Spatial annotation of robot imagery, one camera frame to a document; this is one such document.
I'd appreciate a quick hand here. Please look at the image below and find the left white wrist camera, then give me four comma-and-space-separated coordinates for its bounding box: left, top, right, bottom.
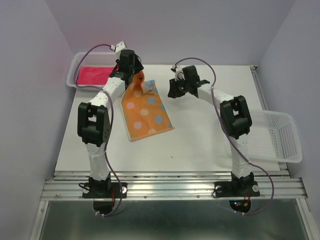
110, 41, 127, 58

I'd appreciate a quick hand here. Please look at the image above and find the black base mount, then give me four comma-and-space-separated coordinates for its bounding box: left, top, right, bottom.
78, 181, 128, 200
212, 181, 261, 200

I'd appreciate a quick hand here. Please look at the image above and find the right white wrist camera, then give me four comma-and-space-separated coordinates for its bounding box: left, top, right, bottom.
171, 64, 185, 81

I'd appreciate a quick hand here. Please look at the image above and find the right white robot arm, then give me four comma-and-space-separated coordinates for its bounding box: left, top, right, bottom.
168, 64, 255, 195

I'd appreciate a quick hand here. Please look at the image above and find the left white plastic basket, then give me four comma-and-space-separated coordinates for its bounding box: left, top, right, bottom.
66, 52, 117, 93

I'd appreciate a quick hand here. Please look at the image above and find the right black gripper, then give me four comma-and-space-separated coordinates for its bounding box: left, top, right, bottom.
166, 75, 190, 98

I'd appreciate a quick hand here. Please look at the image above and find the aluminium rail frame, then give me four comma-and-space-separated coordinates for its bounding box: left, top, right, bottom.
31, 65, 320, 240

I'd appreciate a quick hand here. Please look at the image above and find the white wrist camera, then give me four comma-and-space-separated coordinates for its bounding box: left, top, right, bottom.
110, 41, 127, 58
171, 64, 185, 81

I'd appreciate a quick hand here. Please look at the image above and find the pink towel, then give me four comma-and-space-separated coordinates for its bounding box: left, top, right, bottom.
76, 66, 113, 86

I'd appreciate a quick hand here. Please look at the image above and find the orange blue patchwork towel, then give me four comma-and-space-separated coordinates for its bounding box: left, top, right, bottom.
120, 70, 174, 142

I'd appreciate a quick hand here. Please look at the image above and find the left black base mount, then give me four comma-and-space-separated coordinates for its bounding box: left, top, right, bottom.
78, 181, 128, 200

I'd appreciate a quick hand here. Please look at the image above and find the white plastic basket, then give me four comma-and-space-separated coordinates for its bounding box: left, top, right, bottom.
66, 52, 117, 93
248, 109, 303, 164

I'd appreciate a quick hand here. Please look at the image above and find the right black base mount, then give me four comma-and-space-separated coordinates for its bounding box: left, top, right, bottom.
212, 181, 261, 200

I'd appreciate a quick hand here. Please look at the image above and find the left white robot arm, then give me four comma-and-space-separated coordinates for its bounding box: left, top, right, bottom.
77, 49, 143, 197

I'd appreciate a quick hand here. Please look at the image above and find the right white plastic basket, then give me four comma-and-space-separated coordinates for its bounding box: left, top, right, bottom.
248, 109, 303, 164

